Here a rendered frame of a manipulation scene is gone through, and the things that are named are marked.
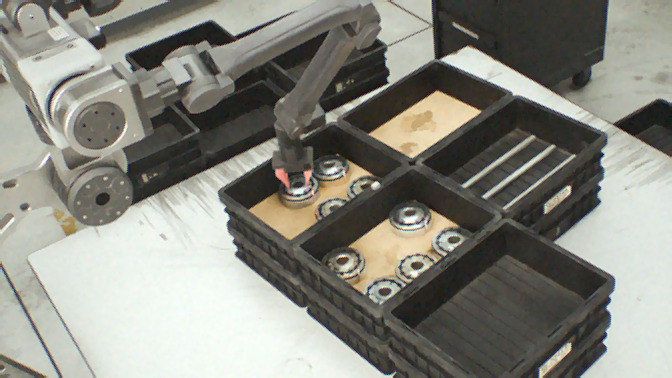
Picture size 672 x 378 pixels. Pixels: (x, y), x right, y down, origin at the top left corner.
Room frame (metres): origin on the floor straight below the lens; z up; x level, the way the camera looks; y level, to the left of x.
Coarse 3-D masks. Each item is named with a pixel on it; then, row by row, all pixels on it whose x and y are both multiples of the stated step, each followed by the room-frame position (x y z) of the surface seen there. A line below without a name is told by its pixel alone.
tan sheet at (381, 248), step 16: (384, 224) 1.61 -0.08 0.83; (432, 224) 1.59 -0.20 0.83; (448, 224) 1.58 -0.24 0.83; (368, 240) 1.56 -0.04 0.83; (384, 240) 1.55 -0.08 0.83; (400, 240) 1.54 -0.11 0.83; (416, 240) 1.54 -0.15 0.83; (368, 256) 1.51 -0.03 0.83; (384, 256) 1.50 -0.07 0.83; (400, 256) 1.49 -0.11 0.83; (368, 272) 1.45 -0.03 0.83; (384, 272) 1.44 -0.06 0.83
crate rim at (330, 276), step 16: (400, 176) 1.67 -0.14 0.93; (432, 176) 1.65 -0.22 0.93; (464, 192) 1.57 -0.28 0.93; (352, 208) 1.57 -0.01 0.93; (480, 208) 1.51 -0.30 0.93; (304, 240) 1.48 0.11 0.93; (464, 240) 1.41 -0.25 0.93; (304, 256) 1.43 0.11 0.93; (448, 256) 1.37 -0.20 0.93; (320, 272) 1.38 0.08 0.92; (352, 288) 1.31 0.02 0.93; (368, 304) 1.26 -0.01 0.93; (384, 304) 1.25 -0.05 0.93
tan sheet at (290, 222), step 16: (352, 176) 1.82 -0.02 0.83; (320, 192) 1.77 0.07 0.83; (336, 192) 1.76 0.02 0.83; (256, 208) 1.74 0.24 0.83; (272, 208) 1.74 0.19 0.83; (288, 208) 1.73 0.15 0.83; (304, 208) 1.72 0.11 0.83; (272, 224) 1.67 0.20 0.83; (288, 224) 1.66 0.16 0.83; (304, 224) 1.65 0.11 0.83
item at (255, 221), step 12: (348, 132) 1.88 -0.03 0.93; (372, 144) 1.81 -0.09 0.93; (396, 156) 1.75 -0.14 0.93; (252, 168) 1.78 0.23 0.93; (396, 168) 1.70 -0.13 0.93; (240, 180) 1.74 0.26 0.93; (384, 180) 1.66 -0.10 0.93; (228, 204) 1.67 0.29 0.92; (348, 204) 1.59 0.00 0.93; (240, 216) 1.63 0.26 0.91; (252, 216) 1.60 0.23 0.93; (264, 228) 1.55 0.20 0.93; (312, 228) 1.52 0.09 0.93; (276, 240) 1.51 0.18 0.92; (288, 240) 1.49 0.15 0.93
